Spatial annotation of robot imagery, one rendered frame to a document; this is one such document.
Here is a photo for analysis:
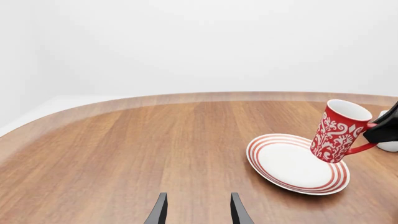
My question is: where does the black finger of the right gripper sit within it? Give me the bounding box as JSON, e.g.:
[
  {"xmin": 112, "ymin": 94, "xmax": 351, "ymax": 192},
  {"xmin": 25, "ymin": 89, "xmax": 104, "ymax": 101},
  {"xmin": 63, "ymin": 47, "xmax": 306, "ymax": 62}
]
[
  {"xmin": 371, "ymin": 100, "xmax": 398, "ymax": 126},
  {"xmin": 363, "ymin": 113, "xmax": 398, "ymax": 144}
]

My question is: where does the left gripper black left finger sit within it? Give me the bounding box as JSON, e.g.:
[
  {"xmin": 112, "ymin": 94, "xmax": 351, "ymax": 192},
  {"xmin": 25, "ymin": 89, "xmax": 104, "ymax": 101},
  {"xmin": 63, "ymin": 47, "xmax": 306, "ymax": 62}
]
[{"xmin": 144, "ymin": 192, "xmax": 168, "ymax": 224}]

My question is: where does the white plate with red rings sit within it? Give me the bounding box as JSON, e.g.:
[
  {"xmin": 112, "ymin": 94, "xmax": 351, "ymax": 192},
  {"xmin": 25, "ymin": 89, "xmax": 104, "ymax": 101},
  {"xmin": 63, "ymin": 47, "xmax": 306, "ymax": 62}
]
[{"xmin": 246, "ymin": 133, "xmax": 351, "ymax": 196}]

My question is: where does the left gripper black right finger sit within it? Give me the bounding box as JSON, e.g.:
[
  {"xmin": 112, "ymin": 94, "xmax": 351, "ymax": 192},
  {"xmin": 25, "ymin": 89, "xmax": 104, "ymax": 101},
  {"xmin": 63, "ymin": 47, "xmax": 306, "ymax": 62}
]
[{"xmin": 230, "ymin": 192, "xmax": 256, "ymax": 224}]

